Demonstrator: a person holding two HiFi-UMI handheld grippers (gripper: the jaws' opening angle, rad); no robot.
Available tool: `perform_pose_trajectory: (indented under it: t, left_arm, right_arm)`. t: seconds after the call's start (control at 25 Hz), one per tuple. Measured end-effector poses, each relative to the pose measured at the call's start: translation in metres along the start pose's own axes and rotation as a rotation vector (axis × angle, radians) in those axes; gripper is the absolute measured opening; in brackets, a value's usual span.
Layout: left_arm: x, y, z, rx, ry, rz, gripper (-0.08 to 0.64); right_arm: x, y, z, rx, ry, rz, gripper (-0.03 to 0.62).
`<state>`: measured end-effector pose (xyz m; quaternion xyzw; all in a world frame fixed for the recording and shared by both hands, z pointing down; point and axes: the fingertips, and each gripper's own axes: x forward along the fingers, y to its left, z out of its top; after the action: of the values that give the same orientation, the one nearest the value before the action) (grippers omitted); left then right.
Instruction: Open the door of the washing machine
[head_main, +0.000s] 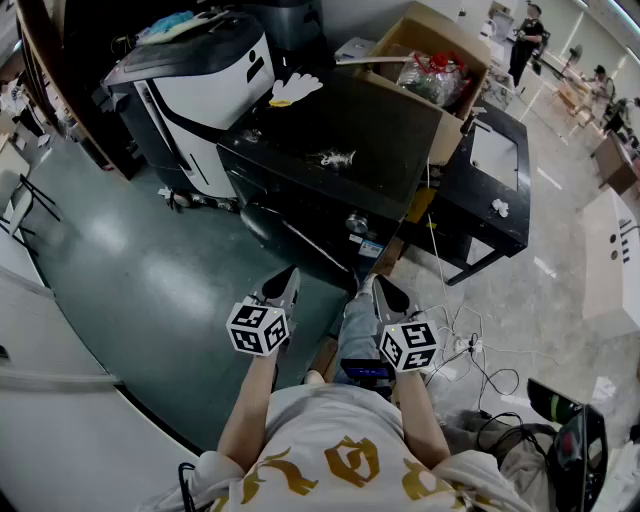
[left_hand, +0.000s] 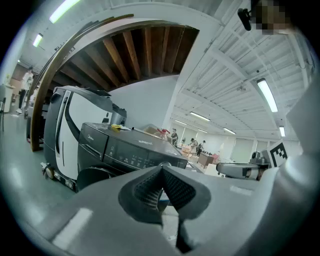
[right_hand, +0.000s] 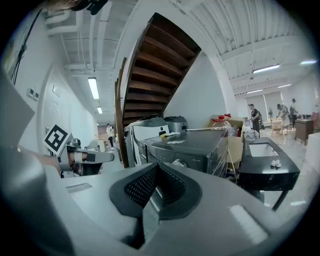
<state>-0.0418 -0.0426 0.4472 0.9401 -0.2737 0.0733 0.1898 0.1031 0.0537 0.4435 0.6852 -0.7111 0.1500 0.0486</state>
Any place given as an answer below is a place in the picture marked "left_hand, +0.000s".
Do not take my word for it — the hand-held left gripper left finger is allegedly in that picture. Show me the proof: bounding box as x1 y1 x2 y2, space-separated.
24 164 183 256

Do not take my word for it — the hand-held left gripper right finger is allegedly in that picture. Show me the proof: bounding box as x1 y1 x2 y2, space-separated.
161 152 315 256

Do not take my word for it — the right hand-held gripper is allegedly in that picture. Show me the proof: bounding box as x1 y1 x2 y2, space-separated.
216 140 288 181

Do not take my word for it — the round washer door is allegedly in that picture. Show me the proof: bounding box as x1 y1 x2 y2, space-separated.
76 166 112 192

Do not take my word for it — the black washing machine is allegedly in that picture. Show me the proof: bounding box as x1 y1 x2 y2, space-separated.
76 121 201 193

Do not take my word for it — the brown wooden cabinet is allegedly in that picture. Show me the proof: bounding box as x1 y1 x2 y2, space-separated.
196 152 215 169

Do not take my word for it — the clear plastic bottle red cap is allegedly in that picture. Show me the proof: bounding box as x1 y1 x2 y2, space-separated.
153 128 172 142

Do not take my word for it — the white and black mobile robot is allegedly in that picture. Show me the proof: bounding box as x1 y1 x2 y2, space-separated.
41 85 127 192

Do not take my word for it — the brown wooden arch structure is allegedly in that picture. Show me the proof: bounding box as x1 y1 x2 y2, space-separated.
31 13 201 152

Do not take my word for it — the person's head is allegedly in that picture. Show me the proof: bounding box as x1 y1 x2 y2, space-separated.
251 0 295 36

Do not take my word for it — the black head-worn camera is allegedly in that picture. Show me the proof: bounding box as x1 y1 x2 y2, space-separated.
236 7 253 32

